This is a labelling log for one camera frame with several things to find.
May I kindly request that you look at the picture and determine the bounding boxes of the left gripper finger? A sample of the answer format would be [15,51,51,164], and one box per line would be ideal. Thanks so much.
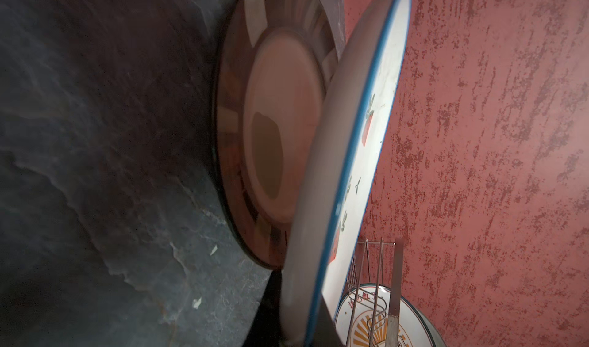
[311,296,345,347]

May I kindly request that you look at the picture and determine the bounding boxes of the white watermelon pattern plate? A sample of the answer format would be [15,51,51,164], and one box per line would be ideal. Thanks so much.
[279,0,412,346]

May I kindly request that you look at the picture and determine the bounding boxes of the dark striped rim plate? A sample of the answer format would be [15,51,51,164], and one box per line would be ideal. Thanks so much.
[213,0,338,270]

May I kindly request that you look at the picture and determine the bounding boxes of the small red patterned plate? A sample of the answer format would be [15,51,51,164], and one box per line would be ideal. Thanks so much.
[336,284,446,346]

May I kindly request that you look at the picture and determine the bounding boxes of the wire dish rack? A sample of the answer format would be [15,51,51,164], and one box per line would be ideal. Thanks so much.
[341,238,404,346]

